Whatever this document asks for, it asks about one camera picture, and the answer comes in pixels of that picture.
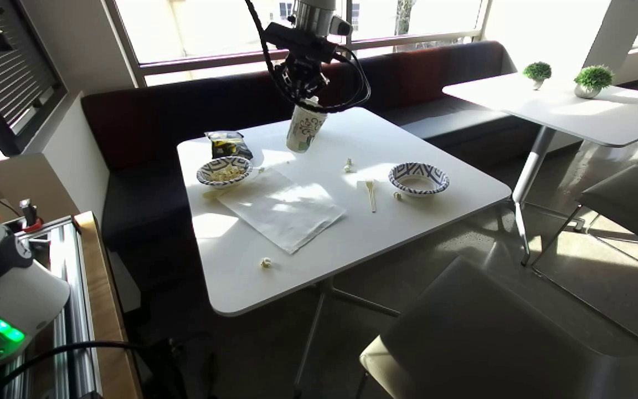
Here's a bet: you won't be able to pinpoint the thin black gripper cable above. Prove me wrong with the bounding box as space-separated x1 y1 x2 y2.
242 0 373 114

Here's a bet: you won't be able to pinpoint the wooden board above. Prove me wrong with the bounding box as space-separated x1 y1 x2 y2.
73 207 145 399

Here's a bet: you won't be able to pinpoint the blue patterned ceramic bowl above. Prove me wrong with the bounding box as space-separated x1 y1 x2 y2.
195 152 257 191
387 159 452 199

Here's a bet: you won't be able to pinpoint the dark slatted window panel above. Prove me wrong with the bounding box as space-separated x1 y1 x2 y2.
0 0 68 159

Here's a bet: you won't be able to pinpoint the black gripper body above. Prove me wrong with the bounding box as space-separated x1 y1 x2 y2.
280 42 339 93

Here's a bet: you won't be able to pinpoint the white square table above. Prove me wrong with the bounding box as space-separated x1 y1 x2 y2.
175 104 514 399

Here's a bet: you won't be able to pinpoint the reddish window rail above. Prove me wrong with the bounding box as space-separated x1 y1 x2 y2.
136 29 486 74

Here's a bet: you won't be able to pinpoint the popcorn pile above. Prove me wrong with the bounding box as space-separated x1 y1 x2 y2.
206 159 248 183

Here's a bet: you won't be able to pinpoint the dark grey chair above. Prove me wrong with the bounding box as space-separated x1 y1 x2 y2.
527 161 638 351

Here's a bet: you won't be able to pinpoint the black yellow snack bag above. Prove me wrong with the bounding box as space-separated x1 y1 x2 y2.
204 129 257 161

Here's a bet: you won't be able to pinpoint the aluminium frame rails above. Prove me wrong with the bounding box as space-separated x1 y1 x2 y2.
7 216 106 399

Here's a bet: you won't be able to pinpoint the black knob with red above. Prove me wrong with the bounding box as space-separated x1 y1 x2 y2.
18 197 42 230

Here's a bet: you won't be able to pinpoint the white side table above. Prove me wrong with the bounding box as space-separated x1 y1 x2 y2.
441 71 638 266

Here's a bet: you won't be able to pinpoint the small green potted plant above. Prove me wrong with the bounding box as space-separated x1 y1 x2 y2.
522 60 553 93

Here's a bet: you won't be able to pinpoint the printed white paper cup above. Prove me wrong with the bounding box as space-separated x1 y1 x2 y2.
283 99 330 155

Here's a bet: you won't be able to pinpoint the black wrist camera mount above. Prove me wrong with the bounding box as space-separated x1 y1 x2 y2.
261 19 350 53

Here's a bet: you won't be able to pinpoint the cream plastic fork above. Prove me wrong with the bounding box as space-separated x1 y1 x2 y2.
362 177 383 215

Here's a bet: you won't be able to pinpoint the white paper napkin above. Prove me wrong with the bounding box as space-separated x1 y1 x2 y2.
214 169 350 256

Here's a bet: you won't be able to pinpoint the dark upholstered bench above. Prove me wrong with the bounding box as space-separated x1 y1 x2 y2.
80 40 582 297

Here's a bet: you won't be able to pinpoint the thick black floor cable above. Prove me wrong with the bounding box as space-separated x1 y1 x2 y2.
0 339 140 399

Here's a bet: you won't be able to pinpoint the grey chair with beige seat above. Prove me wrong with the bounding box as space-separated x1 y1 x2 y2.
357 255 638 399

